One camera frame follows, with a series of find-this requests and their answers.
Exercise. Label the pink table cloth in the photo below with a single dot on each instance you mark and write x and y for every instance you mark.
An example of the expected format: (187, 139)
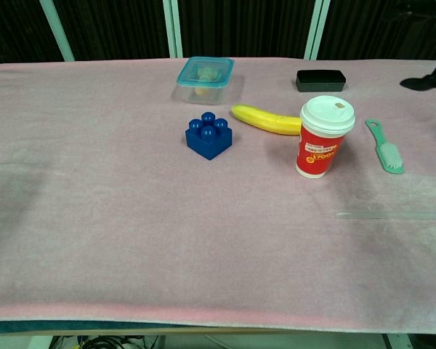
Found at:
(131, 218)

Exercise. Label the blue toy building block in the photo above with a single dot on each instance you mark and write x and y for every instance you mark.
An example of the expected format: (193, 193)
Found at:
(208, 143)

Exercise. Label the red paper cup white lid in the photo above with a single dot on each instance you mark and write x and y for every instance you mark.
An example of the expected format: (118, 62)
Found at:
(318, 145)

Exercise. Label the yellow banana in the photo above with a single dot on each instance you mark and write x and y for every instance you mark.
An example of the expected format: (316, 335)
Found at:
(261, 120)

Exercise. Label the green brush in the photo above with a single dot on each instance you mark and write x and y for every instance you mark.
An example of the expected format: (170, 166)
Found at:
(390, 156)

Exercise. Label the white frame post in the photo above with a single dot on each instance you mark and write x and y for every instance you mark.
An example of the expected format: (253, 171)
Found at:
(317, 29)
(172, 27)
(56, 29)

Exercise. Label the beige toy inside container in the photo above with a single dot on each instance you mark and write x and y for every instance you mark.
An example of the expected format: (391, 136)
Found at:
(204, 75)

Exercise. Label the black curtain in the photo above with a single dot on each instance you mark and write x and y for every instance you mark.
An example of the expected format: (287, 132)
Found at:
(112, 29)

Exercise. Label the clear container teal lid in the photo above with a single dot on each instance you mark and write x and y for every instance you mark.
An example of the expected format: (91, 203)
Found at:
(219, 66)

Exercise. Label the black rectangular box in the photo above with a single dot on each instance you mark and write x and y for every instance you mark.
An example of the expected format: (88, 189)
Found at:
(319, 80)

